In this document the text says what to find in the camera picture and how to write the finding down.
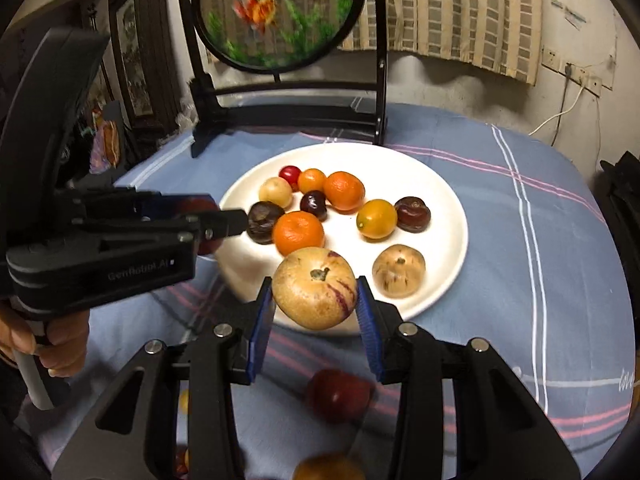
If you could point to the striped beige curtain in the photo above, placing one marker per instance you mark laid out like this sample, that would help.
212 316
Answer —
502 36

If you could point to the dark cherry front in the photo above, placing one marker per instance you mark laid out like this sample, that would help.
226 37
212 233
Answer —
314 202

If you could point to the person left hand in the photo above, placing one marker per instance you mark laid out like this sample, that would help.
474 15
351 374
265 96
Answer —
64 355

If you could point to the dark maroon mangosteen fruit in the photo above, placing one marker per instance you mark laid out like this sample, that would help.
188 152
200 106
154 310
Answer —
412 214

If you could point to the large beige round fruit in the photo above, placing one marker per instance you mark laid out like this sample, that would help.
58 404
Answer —
399 271

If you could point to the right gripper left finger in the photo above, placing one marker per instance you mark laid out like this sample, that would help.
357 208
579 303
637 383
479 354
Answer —
131 431

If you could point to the green yellow citrus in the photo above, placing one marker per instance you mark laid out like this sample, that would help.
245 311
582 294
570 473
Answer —
331 466

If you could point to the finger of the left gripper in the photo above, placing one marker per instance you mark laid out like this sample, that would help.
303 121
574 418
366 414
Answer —
220 224
131 203

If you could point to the mandarin orange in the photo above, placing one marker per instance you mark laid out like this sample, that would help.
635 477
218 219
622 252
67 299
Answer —
344 191
295 230

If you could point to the orange persimmon fruit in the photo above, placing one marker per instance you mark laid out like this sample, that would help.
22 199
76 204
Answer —
311 180

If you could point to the dark framed painting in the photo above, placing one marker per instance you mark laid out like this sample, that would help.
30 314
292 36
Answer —
145 63

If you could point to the wall power strip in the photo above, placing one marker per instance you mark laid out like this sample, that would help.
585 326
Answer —
578 74

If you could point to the red tomato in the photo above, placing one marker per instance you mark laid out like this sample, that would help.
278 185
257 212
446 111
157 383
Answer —
291 175
205 224

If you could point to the yellow orange citrus fruit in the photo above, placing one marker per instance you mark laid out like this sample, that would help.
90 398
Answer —
377 219

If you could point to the yellow pale pear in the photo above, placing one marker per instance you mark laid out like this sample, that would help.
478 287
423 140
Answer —
276 190

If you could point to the white oval plate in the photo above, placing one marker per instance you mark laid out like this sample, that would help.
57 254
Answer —
386 175

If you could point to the round goldfish screen stand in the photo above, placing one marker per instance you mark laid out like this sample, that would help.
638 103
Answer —
246 46

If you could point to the beige potato fruit back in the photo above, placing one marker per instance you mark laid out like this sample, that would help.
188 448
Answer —
315 287

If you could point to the red plum near plate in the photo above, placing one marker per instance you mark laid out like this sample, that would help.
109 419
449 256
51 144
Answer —
337 397

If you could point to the large dark wrinkled fruit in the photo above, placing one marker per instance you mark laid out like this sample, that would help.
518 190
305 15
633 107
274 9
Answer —
262 218

